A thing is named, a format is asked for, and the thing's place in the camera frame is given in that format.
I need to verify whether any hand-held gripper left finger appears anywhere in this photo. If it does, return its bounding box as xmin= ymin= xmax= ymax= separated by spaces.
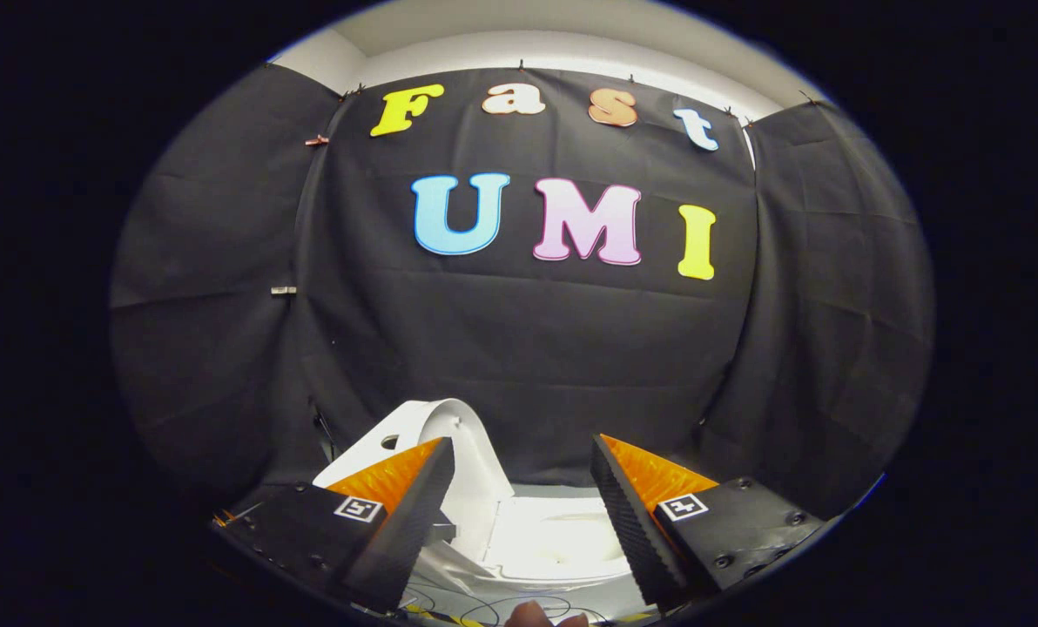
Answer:
xmin=210 ymin=436 xmax=457 ymax=615

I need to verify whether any tangle of black cables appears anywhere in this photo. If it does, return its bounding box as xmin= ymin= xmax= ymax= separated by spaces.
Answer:
xmin=404 ymin=573 xmax=609 ymax=626

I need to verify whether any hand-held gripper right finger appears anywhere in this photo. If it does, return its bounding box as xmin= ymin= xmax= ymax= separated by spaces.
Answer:
xmin=590 ymin=434 xmax=826 ymax=609

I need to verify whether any white ceramic toilet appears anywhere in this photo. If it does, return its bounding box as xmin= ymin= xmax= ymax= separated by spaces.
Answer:
xmin=313 ymin=401 xmax=638 ymax=610

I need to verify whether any white toilet lid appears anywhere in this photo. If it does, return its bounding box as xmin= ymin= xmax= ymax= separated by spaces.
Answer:
xmin=415 ymin=398 xmax=517 ymax=563

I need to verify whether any black backdrop cloth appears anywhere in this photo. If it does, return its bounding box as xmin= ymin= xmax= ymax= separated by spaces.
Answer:
xmin=110 ymin=59 xmax=935 ymax=523

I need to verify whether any yellow black hazard tape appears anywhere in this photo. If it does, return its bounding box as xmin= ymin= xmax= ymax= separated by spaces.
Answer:
xmin=401 ymin=605 xmax=487 ymax=627

